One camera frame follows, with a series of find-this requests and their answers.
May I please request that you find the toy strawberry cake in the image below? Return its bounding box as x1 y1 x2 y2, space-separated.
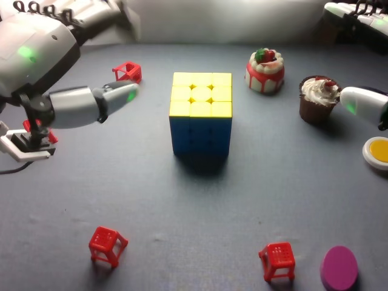
244 47 286 96

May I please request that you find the small red toy stool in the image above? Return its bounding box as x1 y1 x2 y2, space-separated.
88 226 129 268
112 61 142 85
258 241 296 283
22 119 59 144

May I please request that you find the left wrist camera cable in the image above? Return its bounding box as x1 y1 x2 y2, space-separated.
0 160 34 175

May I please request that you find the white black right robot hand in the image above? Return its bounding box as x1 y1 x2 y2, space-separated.
323 0 388 132

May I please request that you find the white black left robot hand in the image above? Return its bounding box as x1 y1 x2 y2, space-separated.
0 0 141 130

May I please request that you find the purple round disc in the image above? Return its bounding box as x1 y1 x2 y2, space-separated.
320 245 359 290

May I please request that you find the Rubik's cube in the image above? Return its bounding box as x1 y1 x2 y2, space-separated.
169 72 233 157

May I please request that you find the yellow button with white rim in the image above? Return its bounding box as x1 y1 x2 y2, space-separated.
362 136 388 173

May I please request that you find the toy chocolate cupcake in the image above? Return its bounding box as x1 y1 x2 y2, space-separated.
298 75 343 125

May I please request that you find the grey table cloth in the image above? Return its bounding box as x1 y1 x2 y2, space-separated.
0 42 388 291

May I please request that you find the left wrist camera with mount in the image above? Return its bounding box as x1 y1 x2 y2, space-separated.
0 121 58 163

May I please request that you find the white backdrop sheet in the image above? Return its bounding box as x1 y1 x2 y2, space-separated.
75 0 337 46

